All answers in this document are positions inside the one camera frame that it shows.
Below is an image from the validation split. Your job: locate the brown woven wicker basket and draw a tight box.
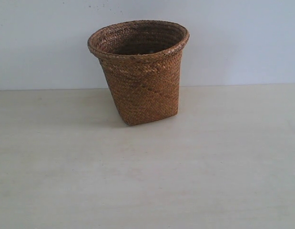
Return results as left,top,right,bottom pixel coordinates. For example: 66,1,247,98
87,20,190,126

